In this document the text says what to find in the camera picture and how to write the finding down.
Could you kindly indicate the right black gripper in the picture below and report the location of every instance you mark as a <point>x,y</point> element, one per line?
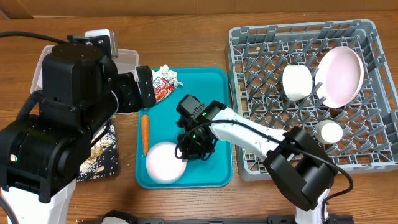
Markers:
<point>189,152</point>

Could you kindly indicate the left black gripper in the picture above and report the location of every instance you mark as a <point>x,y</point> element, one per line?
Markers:
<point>129,101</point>

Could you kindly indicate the small pink-white bowl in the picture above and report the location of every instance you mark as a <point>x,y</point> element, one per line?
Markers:
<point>162,165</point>

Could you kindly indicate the white bowl with rice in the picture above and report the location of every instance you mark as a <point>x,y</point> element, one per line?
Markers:
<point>296,82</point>

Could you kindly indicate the white paper cup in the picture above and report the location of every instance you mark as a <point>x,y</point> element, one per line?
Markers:
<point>328,132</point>

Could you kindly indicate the large white plate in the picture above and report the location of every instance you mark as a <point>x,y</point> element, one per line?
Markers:
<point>340,75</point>

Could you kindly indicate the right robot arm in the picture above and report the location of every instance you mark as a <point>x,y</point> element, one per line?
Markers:
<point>296,163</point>

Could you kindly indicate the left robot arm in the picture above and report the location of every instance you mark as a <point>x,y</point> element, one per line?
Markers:
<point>43,149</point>

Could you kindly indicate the grey dishwasher rack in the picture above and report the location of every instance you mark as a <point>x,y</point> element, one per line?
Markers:
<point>256,57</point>

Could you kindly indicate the crumpled white paper wad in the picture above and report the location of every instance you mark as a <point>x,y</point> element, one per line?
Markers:
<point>170,75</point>

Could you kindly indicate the red snack wrapper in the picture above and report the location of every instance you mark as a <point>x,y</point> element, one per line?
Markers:
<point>162,89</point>

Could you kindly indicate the clear plastic storage bin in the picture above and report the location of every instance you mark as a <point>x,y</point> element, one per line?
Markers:
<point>127,61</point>

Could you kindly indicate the teal serving tray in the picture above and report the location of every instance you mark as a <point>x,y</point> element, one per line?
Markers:
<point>207,84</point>

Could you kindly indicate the orange carrot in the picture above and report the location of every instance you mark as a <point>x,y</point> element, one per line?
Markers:
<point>145,133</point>

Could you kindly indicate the spilled rice and food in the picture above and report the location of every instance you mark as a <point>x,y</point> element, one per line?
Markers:
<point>99,152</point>

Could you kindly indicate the black plastic tray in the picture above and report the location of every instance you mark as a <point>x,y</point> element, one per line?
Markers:
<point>102,161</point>

